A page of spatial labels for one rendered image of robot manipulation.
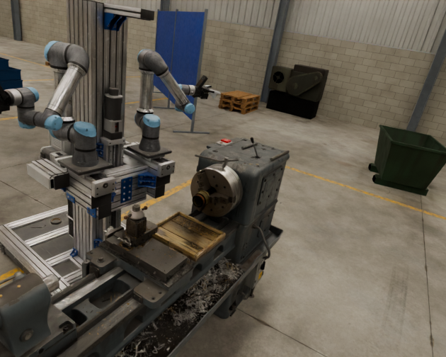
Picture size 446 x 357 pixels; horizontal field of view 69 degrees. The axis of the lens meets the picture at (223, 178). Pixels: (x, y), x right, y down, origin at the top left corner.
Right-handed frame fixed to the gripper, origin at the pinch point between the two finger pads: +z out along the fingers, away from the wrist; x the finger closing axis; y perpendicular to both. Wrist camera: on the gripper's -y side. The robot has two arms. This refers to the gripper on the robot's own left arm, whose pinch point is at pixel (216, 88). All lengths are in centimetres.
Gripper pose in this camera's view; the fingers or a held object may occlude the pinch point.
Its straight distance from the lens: 264.1
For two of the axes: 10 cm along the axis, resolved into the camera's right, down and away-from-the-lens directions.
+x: 4.9, 5.4, -6.9
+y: -2.2, 8.4, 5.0
